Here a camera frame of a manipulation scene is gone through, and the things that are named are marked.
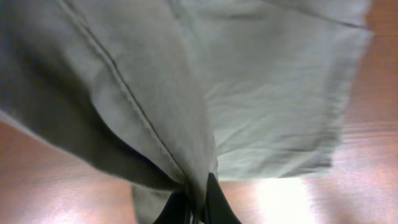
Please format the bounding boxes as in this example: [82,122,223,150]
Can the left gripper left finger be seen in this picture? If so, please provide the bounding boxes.
[154,192,191,224]

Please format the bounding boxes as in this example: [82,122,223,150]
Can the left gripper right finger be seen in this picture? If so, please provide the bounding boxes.
[202,173,241,224]

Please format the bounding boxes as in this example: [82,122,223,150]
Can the khaki green shorts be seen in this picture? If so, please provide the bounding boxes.
[1,0,371,223]

